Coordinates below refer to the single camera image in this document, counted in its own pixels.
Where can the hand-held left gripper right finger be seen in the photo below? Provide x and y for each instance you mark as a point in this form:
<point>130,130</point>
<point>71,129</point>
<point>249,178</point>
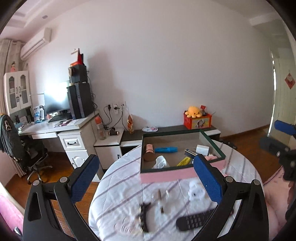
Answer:
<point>208,180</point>

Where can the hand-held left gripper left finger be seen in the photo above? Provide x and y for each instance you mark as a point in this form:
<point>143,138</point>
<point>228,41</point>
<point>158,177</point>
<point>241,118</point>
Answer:
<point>84,178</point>

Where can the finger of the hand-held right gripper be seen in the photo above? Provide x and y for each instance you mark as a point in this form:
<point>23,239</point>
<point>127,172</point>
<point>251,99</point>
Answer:
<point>284,127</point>
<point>269,144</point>

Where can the yellow highlighter pen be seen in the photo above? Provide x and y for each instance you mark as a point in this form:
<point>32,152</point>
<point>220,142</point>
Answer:
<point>183,161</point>

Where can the pink box with dark rim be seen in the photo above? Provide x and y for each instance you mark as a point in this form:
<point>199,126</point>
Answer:
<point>166,177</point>

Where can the blue marker pen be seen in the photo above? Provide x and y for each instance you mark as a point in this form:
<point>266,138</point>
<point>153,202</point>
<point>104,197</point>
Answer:
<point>165,150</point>

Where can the person's right hand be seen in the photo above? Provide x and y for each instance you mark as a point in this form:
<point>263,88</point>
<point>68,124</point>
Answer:
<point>291,193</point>

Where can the white charger plug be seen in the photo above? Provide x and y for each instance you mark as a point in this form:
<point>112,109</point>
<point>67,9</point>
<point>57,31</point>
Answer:
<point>202,149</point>

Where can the small black stapler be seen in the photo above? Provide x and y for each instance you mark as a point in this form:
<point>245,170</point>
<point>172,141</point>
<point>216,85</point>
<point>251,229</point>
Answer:
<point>189,153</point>

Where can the white computer desk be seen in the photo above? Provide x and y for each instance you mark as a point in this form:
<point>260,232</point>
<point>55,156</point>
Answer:
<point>71,143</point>

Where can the black bathroom scale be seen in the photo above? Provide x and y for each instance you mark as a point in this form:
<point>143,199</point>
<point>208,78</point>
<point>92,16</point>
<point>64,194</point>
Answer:
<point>227,142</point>

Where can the black remote control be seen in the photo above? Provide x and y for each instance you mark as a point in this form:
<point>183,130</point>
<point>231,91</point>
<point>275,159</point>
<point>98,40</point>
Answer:
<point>192,221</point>

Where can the person's pink pajama leg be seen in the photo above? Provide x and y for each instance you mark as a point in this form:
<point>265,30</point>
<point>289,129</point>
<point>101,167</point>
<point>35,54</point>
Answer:
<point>275,208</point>

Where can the red paper door decoration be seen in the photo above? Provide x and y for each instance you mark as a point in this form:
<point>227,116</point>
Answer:
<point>291,80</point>

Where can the clear bottle with orange cap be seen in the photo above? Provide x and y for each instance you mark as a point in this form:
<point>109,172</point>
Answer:
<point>100,132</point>

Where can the black office chair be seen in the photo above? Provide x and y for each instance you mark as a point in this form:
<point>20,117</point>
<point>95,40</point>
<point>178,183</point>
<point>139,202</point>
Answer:
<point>34,162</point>

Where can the black cylindrical device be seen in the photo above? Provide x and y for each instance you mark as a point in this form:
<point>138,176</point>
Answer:
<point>113,132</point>

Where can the red printed storage box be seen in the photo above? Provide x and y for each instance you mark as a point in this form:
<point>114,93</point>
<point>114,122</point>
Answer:
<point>198,122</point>

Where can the low dark-topped bench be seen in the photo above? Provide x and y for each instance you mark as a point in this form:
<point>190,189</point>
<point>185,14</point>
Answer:
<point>129,136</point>

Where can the black keyboard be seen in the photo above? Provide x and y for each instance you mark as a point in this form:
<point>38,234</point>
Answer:
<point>57,118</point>

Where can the black beaded hair clip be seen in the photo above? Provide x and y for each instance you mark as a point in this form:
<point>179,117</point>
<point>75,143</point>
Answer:
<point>144,215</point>

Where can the yellow octopus plush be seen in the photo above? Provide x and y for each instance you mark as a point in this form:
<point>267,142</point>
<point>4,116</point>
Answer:
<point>193,111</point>

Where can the orange snack bag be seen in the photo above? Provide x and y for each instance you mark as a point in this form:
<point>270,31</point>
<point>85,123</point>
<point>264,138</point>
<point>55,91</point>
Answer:
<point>130,124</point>

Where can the black computer tower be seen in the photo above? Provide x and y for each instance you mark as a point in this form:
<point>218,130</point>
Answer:
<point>79,100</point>

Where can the patterned folded cloth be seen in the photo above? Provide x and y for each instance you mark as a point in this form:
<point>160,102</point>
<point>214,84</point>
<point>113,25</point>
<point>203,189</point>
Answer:
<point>150,128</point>

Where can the pack of water bottles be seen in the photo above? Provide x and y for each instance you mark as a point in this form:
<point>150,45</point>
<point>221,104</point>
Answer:
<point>39,114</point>

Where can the black computer monitor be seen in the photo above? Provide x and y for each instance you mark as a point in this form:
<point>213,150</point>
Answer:
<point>56,99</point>

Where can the pink cushion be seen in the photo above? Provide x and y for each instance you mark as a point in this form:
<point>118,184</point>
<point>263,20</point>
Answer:
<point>7,213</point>

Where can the black printed jacket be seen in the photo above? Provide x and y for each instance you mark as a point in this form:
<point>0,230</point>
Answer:
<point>9,136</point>

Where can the black speaker box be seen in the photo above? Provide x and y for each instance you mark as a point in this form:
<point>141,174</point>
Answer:
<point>78,74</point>

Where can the white glass-door cabinet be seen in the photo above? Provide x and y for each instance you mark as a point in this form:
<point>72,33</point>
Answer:
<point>17,92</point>

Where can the red pennant ornament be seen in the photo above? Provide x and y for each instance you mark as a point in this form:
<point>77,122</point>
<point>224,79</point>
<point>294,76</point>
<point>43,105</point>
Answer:
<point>79,59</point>

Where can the small doll figure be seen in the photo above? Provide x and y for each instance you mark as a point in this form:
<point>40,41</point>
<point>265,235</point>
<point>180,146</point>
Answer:
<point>13,67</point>

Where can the white air conditioner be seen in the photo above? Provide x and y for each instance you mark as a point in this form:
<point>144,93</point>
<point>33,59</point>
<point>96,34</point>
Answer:
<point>34,45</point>

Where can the white wall outlets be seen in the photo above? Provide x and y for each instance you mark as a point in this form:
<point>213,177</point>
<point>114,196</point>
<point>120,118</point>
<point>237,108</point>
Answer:
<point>115,106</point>

